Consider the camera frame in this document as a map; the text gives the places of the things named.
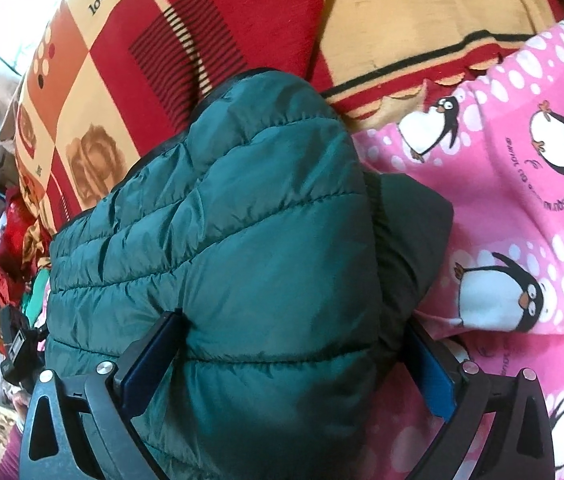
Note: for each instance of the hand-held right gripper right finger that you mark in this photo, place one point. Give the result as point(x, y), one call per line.
point(437, 380)

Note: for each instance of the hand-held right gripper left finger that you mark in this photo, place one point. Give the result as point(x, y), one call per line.
point(144, 365)

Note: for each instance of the teal quilted puffer jacket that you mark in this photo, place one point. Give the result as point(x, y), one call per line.
point(242, 240)

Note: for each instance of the person's left forearm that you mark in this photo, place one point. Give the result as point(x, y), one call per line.
point(9, 455)

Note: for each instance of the light green cloth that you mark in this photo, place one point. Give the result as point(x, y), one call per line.
point(36, 295)

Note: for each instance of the red cloth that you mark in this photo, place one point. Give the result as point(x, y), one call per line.
point(6, 250)

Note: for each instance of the pink penguin print blanket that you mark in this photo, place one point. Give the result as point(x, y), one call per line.
point(502, 200)

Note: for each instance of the red cream floral blanket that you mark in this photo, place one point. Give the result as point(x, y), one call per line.
point(126, 75)

